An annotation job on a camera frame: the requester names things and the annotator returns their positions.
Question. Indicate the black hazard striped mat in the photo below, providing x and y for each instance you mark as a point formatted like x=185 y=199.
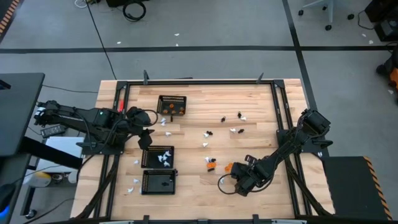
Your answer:
x=6 y=12

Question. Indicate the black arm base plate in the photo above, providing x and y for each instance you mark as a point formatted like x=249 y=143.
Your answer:
x=93 y=151
x=314 y=144

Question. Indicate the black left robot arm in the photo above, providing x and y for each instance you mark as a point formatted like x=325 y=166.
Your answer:
x=93 y=118

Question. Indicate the black side desk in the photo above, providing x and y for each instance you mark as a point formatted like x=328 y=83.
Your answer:
x=18 y=109

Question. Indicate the silver tape roll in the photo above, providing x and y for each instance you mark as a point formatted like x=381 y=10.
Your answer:
x=58 y=178

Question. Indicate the grey office chair base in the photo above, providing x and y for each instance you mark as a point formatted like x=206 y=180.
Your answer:
x=331 y=9

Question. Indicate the black hazard striped platform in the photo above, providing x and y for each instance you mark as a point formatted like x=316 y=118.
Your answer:
x=348 y=186

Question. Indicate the black power adapter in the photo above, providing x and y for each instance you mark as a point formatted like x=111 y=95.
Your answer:
x=53 y=130

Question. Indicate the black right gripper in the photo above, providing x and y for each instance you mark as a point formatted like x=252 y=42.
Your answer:
x=252 y=172

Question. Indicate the orange and black machine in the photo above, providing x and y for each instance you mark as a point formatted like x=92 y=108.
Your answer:
x=393 y=74

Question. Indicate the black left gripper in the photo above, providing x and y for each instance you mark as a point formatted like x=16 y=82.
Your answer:
x=138 y=121

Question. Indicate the red marker pen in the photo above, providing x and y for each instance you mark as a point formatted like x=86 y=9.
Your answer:
x=120 y=105

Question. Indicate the black equipment box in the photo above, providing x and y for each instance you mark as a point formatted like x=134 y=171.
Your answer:
x=385 y=28

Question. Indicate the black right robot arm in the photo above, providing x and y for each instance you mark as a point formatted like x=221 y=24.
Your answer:
x=280 y=149

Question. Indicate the black slotted plastic basket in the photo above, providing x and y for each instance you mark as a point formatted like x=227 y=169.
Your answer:
x=177 y=103
x=149 y=161
x=152 y=186

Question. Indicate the black metal table frame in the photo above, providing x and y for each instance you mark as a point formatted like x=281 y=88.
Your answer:
x=202 y=82

